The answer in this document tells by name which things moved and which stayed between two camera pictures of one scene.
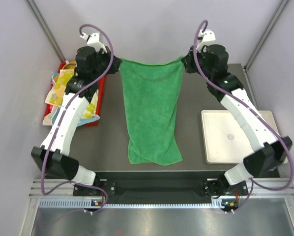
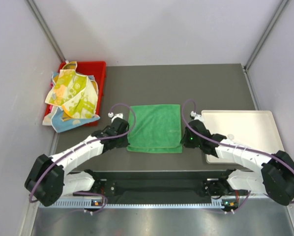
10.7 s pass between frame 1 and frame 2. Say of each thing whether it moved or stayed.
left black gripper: moved
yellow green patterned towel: stayed
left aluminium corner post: stayed
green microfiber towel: moved
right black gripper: moved
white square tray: stayed
